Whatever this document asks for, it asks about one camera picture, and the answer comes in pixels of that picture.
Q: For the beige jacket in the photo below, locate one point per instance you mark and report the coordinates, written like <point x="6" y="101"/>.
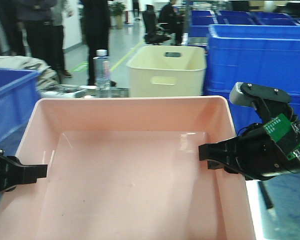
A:
<point x="47" y="76"/>

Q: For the clear water bottle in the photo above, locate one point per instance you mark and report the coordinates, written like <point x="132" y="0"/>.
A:
<point x="102" y="73"/>

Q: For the standing person dark clothes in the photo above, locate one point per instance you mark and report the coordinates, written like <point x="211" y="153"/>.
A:
<point x="42" y="21"/>

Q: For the seated person in black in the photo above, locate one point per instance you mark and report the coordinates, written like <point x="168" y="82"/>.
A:
<point x="172" y="21"/>

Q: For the standing person black trousers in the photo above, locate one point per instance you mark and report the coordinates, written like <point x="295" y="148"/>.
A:
<point x="96" y="27"/>

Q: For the large blue crate right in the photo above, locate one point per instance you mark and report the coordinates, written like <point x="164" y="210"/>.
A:
<point x="267" y="55"/>

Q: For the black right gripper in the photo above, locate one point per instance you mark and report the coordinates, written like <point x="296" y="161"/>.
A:
<point x="252" y="154"/>

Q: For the blue crate left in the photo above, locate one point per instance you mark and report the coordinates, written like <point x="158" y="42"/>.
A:
<point x="18" y="96"/>

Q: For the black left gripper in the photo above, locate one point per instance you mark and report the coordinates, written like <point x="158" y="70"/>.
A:
<point x="20" y="174"/>

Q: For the black office chair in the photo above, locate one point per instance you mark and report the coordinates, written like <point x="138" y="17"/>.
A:
<point x="154" y="35"/>

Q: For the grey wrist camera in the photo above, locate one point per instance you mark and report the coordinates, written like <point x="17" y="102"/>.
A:
<point x="244" y="93"/>

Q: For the cream plastic bin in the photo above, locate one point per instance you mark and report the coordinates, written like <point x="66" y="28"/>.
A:
<point x="167" y="71"/>

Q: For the pink plastic bin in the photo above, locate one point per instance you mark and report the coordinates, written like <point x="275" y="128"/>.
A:
<point x="126" y="169"/>

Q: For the green circuit board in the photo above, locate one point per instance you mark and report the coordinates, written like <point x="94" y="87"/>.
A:
<point x="285" y="134"/>

